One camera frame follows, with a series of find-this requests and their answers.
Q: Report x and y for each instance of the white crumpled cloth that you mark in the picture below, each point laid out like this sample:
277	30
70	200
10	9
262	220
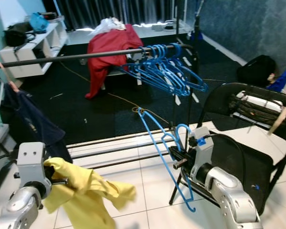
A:
109	26

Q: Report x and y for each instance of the dark curtain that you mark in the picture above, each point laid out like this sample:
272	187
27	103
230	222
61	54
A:
114	10

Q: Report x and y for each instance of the black duffel bag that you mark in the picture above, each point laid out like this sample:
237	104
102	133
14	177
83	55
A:
257	70

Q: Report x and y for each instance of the yellow t-shirt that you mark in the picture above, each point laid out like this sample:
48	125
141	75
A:
86	195

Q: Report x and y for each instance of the black handbag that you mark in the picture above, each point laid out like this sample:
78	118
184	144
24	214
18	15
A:
17	36

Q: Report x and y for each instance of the blue bag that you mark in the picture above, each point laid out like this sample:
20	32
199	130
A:
39	22

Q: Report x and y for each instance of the beige wooden stick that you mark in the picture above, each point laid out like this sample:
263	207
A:
279	120

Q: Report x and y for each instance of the black folding chair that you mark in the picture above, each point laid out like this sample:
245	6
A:
233	157

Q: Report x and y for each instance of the pink clothes hanger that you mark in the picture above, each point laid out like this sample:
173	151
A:
13	86

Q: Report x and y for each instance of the white window ledge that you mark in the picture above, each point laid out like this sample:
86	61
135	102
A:
162	33

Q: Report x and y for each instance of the blue cloth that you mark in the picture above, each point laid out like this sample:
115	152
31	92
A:
283	78

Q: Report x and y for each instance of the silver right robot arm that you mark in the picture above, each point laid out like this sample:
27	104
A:
233	195

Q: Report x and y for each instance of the blue plastic hanger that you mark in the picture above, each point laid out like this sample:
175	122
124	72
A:
131	71
162	71
155	143
202	87

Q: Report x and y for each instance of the red garment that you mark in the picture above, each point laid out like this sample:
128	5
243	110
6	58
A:
109	52

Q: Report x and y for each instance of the black metal clothes rack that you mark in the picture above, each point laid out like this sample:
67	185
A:
66	57

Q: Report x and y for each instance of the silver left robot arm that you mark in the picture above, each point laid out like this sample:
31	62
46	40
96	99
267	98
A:
19	210

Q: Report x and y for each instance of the white shelf unit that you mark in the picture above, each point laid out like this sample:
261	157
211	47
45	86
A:
33	57

